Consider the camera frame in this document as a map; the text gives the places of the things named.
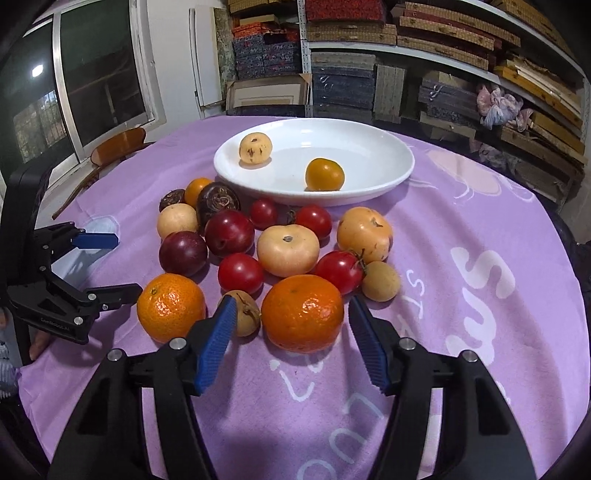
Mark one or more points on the red tomato with calyx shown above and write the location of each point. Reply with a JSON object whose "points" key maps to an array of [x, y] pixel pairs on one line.
{"points": [[341, 268]]}

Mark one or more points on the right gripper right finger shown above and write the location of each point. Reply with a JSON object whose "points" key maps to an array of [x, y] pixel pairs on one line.
{"points": [[479, 438]]}

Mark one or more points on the large orange mandarin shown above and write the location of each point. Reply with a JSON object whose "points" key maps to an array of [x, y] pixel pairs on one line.
{"points": [[303, 314], [169, 305]]}

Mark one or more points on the white oval plate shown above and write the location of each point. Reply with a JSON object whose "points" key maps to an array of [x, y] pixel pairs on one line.
{"points": [[374, 161]]}

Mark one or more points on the wooden chair left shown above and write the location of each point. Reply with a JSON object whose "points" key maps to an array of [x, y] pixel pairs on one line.
{"points": [[109, 153]]}

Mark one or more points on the pink cloth bundle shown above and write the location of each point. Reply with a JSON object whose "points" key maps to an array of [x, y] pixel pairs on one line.
{"points": [[497, 107]]}

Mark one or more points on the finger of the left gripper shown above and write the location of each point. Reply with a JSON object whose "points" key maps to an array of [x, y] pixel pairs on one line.
{"points": [[113, 297], [95, 241]]}

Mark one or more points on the dark red plum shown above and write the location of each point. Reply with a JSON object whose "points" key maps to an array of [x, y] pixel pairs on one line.
{"points": [[183, 253], [228, 232]]}

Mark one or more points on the person's left hand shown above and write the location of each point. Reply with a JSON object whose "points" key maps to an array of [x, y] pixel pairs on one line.
{"points": [[40, 342]]}

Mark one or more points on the large dark water chestnut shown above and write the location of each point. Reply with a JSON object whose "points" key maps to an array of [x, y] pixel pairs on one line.
{"points": [[215, 197]]}

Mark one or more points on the orange-yellow persimmon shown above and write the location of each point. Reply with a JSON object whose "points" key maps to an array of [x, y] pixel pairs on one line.
{"points": [[366, 233]]}

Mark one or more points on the pale yellow round fruit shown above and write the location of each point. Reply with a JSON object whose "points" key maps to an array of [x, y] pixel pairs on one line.
{"points": [[176, 218]]}

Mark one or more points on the yellow-orange citrus fruit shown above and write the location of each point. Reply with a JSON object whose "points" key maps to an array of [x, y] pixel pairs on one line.
{"points": [[324, 175]]}

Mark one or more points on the small orange kumquat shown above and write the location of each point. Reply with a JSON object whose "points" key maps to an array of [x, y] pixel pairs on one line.
{"points": [[193, 189]]}

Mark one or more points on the metal storage shelf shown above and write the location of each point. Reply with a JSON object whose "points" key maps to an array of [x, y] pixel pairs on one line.
{"points": [[416, 66]]}

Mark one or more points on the small red tomato back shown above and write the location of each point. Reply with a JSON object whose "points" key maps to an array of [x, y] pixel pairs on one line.
{"points": [[263, 213]]}

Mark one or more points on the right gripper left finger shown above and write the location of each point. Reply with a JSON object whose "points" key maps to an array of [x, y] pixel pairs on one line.
{"points": [[104, 437]]}

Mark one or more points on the framed picture in carton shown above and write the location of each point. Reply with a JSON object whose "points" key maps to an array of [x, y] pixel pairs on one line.
{"points": [[283, 90]]}

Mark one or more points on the window with white frame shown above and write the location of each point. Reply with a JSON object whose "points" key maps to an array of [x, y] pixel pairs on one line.
{"points": [[73, 80]]}

